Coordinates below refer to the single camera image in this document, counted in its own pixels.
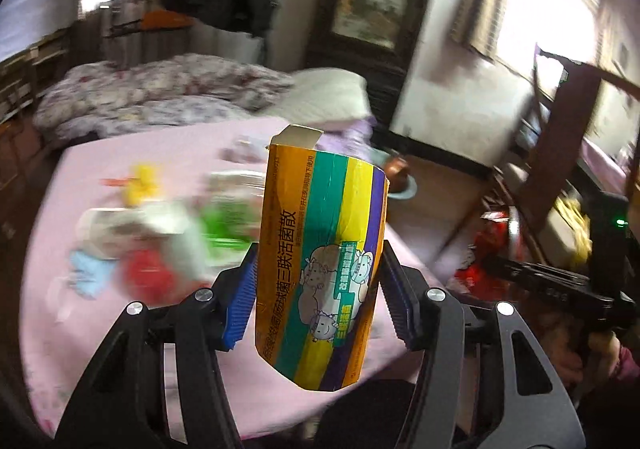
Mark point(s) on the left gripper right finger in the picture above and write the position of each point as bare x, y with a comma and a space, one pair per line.
404, 289

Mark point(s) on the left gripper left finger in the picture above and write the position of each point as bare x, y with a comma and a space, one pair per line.
235, 294

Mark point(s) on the white green plastic bag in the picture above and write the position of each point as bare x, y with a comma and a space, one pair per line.
195, 236

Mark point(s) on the red foam net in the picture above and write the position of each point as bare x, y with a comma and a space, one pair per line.
147, 278

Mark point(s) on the orange striped medicine box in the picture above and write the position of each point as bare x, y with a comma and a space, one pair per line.
321, 240

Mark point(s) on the yellow foam net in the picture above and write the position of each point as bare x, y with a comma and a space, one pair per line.
143, 186

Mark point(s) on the white tissue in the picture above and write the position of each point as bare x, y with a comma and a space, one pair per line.
246, 151

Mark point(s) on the right hand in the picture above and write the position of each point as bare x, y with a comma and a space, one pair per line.
607, 360

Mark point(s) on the yellow towel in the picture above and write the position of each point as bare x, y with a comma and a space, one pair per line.
570, 211

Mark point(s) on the copper bowl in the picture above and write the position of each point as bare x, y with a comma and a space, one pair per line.
397, 171

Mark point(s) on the light blue wash basin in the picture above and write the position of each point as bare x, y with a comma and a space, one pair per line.
379, 157

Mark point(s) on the blue crumpled paper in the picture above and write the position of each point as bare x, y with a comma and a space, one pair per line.
89, 275

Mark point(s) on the purple folded blanket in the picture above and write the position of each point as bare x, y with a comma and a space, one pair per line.
347, 137

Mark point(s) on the pink bed sheet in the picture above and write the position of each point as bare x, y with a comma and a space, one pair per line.
72, 294

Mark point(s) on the white quilted pillow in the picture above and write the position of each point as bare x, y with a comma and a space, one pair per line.
326, 98

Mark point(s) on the wooden chair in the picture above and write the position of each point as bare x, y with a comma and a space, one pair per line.
558, 146

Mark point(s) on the floral quilt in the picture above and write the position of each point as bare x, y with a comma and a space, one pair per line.
103, 100

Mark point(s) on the black metal chair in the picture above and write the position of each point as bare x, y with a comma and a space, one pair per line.
140, 31

